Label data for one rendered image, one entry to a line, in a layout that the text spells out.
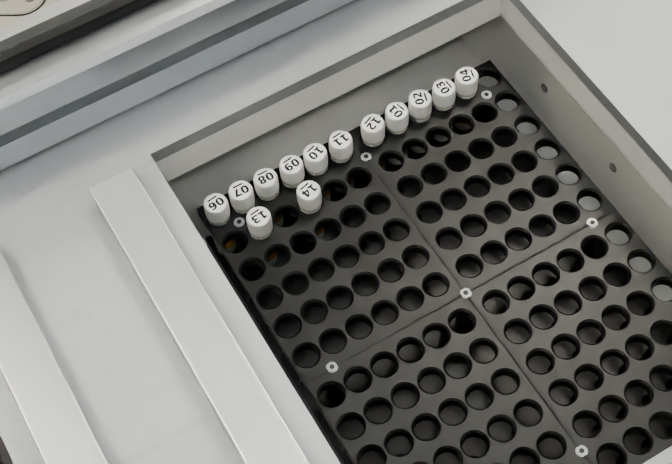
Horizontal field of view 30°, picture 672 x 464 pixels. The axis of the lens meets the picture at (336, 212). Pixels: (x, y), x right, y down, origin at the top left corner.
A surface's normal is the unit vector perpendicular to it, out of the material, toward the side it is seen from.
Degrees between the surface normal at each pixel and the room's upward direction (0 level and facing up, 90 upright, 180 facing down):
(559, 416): 0
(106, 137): 0
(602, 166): 90
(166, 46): 90
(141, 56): 90
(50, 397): 0
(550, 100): 90
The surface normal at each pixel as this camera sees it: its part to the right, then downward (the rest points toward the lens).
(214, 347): -0.06, -0.53
